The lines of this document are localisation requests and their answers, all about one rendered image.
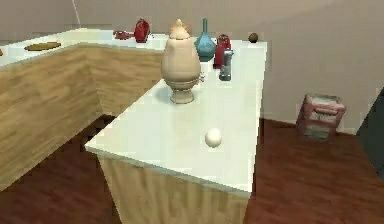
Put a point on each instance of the red kettle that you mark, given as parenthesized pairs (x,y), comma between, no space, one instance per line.
(222,50)

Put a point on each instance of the teal glass vase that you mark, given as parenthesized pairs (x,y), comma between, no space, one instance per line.
(205,46)

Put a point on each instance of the dark green door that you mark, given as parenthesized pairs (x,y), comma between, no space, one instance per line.
(373,136)

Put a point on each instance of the red flat dish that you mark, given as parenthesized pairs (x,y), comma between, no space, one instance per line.
(123,34)

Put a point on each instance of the pink slatted bin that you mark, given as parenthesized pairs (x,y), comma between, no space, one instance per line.
(320,116)

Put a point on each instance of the red toaster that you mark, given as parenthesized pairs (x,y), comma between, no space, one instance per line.
(141,30)

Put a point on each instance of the brown flat plate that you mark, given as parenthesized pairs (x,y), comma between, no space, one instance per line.
(42,46)

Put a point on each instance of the grey metal pepper mill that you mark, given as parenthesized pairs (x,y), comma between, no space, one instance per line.
(226,65)

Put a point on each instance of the white egg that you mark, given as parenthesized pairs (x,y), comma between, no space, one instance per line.
(213,137)

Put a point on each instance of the brown round ball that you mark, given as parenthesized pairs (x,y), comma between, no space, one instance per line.
(253,37)

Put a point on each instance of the beige lidded urn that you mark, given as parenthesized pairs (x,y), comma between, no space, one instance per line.
(180,63)

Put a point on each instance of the wooden counter with white top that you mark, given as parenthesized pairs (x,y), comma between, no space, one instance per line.
(160,140)

